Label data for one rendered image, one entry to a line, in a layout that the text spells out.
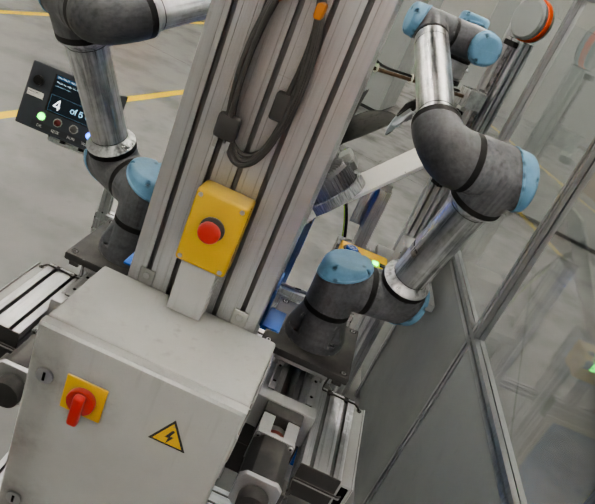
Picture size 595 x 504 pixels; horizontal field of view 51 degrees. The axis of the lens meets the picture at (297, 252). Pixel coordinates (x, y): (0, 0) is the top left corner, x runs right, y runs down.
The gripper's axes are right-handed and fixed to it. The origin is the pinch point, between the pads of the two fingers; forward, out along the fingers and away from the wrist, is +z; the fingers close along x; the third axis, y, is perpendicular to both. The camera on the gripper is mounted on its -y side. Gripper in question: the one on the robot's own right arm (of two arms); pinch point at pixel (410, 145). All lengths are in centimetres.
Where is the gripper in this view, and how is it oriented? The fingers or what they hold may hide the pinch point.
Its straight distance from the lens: 169.4
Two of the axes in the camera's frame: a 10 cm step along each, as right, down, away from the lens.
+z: -3.6, 8.2, 4.3
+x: 9.2, 3.8, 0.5
